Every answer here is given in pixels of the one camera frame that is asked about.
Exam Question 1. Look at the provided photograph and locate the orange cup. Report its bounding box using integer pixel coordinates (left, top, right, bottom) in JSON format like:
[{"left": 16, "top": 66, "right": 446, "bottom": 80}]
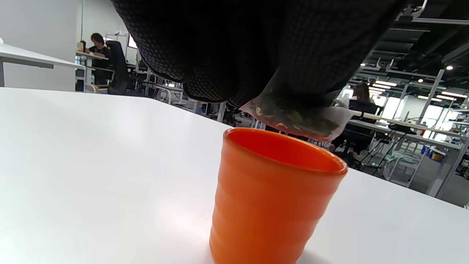
[{"left": 209, "top": 127, "right": 348, "bottom": 264}]

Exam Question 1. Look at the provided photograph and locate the black office chair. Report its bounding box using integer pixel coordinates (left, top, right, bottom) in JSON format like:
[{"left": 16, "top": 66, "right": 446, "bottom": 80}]
[{"left": 106, "top": 40, "right": 147, "bottom": 96}]

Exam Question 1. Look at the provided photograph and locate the tea bag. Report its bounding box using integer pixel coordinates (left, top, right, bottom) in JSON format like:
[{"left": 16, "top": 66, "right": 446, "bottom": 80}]
[{"left": 239, "top": 86, "right": 354, "bottom": 142}]

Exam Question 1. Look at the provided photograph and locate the person's left hand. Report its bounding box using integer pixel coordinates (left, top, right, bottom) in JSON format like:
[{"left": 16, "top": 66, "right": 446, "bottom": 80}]
[{"left": 110, "top": 0, "right": 407, "bottom": 107}]

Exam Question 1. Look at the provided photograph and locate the long white desk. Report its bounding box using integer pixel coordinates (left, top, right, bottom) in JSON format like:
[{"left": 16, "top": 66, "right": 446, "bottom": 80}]
[{"left": 348, "top": 110, "right": 469, "bottom": 198}]

